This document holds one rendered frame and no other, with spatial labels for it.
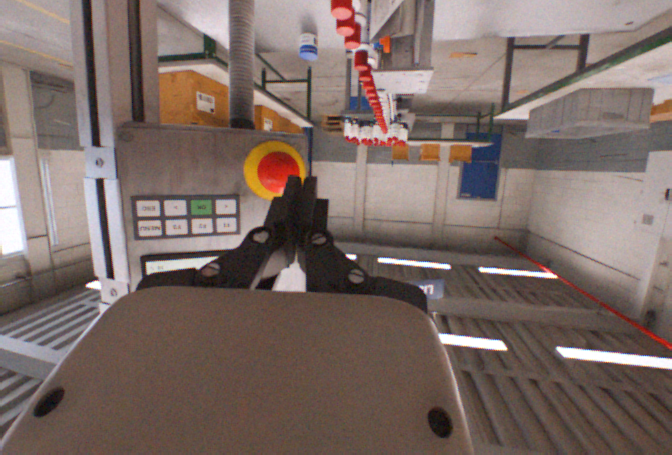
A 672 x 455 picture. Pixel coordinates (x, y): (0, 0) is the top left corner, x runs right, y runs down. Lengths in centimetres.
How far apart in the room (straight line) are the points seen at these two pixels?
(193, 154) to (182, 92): 162
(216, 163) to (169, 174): 4
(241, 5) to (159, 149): 21
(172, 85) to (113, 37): 165
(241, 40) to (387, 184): 740
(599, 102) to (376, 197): 626
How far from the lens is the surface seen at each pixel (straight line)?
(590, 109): 211
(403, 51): 58
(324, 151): 785
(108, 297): 32
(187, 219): 26
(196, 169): 25
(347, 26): 50
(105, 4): 30
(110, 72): 28
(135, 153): 26
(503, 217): 860
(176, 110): 188
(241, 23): 38
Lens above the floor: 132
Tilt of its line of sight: 9 degrees up
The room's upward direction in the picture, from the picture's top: 178 degrees counter-clockwise
